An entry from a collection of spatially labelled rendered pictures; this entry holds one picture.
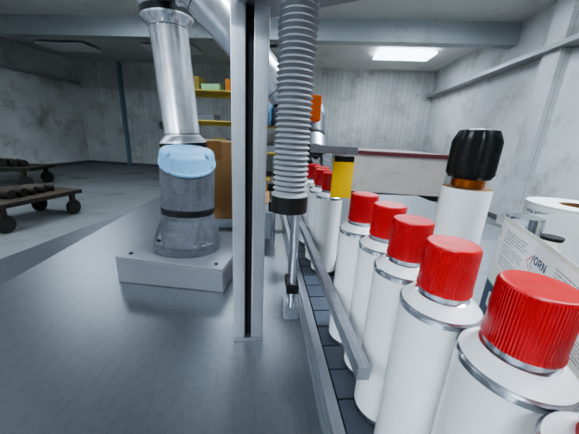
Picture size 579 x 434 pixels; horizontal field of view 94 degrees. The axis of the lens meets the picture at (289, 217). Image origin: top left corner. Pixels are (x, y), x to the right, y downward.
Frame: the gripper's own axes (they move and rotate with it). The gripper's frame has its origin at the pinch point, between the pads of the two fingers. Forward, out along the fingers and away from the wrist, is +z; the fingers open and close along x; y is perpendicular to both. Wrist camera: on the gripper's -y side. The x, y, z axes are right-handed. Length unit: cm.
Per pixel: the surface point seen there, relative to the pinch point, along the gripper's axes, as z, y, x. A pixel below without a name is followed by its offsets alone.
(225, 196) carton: -12.3, -25.6, 21.8
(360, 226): 10.5, -0.6, -40.9
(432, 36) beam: -370, 257, 262
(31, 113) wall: -413, -624, 619
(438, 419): 25, -1, -54
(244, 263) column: 14.3, -14.7, -31.4
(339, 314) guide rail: 20.3, -3.5, -40.8
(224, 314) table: 22.7, -18.7, -18.6
